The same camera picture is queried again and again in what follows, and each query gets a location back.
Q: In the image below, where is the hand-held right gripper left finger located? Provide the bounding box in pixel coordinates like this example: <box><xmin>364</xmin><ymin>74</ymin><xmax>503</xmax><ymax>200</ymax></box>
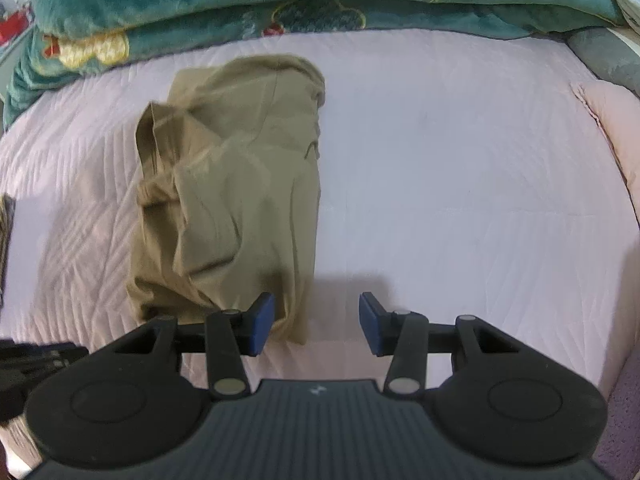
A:
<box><xmin>102</xmin><ymin>292</ymin><xmax>276</xmax><ymax>402</ymax></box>

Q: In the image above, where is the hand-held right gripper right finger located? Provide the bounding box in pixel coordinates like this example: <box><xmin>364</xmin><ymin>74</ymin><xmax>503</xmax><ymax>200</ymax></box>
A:
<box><xmin>359</xmin><ymin>291</ymin><xmax>527</xmax><ymax>402</ymax></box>

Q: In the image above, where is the khaki garment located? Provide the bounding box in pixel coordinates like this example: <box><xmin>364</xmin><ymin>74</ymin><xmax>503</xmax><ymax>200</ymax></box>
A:
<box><xmin>125</xmin><ymin>54</ymin><xmax>327</xmax><ymax>346</ymax></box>

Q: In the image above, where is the beige patterned cloth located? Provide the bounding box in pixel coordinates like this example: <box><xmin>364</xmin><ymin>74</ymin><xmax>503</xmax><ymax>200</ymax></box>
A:
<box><xmin>0</xmin><ymin>194</ymin><xmax>17</xmax><ymax>311</ymax></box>

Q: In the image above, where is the pink quilted bed sheet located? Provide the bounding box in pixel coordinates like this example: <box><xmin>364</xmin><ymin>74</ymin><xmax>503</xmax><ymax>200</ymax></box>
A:
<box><xmin>0</xmin><ymin>27</ymin><xmax>640</xmax><ymax>468</ymax></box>

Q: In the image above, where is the purple fleece blanket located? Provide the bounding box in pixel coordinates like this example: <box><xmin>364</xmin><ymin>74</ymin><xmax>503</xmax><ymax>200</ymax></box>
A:
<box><xmin>592</xmin><ymin>360</ymin><xmax>640</xmax><ymax>478</ymax></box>

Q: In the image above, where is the pink pillow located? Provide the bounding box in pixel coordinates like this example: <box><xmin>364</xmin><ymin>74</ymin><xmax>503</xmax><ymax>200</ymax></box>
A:
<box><xmin>570</xmin><ymin>80</ymin><xmax>640</xmax><ymax>201</ymax></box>

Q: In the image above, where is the green printed plush blanket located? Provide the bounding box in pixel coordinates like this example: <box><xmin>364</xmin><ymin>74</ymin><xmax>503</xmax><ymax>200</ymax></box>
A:
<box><xmin>2</xmin><ymin>0</ymin><xmax>628</xmax><ymax>132</ymax></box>

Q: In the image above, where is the red box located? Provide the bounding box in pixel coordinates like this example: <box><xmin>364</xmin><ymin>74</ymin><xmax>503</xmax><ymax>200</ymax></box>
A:
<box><xmin>0</xmin><ymin>10</ymin><xmax>28</xmax><ymax>45</ymax></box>

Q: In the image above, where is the grey bolster cushion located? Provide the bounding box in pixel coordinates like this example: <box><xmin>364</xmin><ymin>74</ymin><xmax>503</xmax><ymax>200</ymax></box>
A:
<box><xmin>567</xmin><ymin>27</ymin><xmax>640</xmax><ymax>100</ymax></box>

